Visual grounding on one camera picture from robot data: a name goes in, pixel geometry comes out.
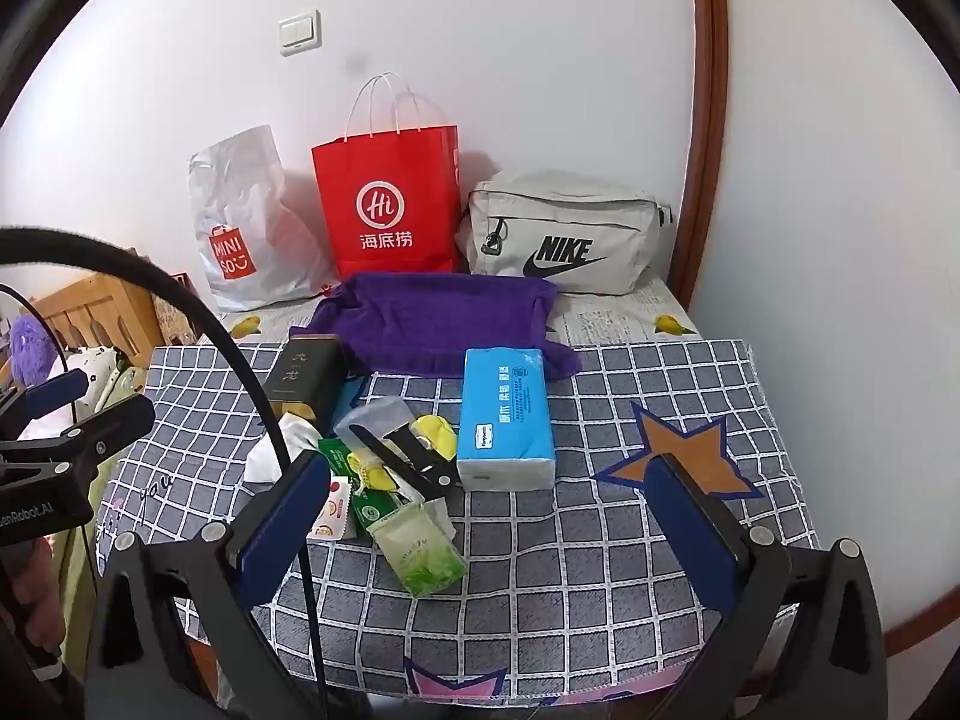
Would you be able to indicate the white light switch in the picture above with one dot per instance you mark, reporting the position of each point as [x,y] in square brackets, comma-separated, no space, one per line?
[300,33]

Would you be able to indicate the white sock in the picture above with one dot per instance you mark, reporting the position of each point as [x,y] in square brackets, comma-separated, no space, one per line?
[270,457]

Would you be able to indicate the blue tissue pack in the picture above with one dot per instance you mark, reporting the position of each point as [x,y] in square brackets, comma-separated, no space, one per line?
[504,420]

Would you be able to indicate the lemon print mat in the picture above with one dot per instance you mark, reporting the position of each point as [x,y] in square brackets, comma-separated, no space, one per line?
[607,319]

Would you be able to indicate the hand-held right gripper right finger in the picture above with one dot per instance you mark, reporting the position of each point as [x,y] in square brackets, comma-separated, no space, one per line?
[694,532]

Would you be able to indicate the fruit print wipe packet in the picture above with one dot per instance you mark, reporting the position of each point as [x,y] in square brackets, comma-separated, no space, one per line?
[330,510]

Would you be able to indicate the purple plush toy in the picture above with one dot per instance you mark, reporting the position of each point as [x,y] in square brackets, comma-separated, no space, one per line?
[30,349]

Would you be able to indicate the floral print cloth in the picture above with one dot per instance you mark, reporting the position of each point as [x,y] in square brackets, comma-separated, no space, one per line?
[105,375]

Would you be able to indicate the grey card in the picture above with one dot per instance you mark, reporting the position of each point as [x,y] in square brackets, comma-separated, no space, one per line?
[304,379]

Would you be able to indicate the person's left hand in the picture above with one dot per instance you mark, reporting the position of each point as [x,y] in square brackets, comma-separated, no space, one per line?
[41,592]

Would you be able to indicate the clear plastic bag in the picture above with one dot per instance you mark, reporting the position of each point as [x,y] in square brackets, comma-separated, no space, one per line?
[379,416]

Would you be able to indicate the yellow black mesh pouch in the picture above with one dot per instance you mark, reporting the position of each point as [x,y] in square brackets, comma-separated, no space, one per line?
[439,436]

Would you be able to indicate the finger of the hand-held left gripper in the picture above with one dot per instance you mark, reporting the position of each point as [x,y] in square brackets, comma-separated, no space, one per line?
[112,424]
[60,388]

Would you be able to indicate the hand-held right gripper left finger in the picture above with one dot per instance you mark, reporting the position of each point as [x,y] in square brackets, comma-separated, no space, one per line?
[285,521]

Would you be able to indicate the white plastic shopping bag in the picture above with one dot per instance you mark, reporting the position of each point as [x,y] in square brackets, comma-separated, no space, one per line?
[251,210]

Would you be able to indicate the red paper bag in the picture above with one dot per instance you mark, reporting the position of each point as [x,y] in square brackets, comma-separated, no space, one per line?
[386,195]

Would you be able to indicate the dark green snack packet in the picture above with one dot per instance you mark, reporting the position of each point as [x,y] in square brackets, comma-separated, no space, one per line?
[375,516]

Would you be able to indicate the purple towel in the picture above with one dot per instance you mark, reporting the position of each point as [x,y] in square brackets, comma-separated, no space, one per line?
[435,322]

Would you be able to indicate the brown wooden door frame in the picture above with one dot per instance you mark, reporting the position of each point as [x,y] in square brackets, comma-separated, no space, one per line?
[705,90]

